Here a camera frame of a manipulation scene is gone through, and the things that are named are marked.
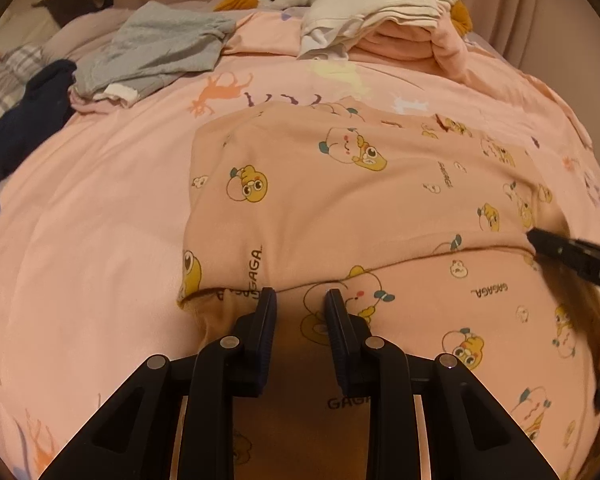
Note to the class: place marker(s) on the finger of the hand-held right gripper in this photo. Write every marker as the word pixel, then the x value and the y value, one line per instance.
pixel 555 249

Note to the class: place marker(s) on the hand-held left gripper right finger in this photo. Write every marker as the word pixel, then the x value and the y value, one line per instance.
pixel 336 332

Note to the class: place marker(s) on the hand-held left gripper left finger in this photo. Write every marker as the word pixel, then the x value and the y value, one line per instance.
pixel 266 332

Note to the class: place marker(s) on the pink animal print duvet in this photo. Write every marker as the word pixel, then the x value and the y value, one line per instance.
pixel 105 235

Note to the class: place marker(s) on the pink folded garment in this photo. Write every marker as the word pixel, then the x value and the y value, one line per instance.
pixel 410 42

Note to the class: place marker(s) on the pink folded blanket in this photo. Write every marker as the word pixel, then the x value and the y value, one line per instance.
pixel 505 0

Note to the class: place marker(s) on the pale pink white-cuffed garment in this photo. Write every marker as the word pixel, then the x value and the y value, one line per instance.
pixel 115 96

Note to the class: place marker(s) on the white folded garment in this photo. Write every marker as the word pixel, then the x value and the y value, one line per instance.
pixel 370 10

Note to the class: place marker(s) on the grey garment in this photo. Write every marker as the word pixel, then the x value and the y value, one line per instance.
pixel 155 45

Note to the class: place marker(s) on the dark navy garment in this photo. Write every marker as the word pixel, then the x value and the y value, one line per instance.
pixel 25 115

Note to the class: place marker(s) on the grey plaid blanket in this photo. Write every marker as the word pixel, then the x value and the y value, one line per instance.
pixel 5 80

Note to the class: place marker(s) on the dark brown pillow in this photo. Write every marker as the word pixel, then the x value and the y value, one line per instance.
pixel 72 7

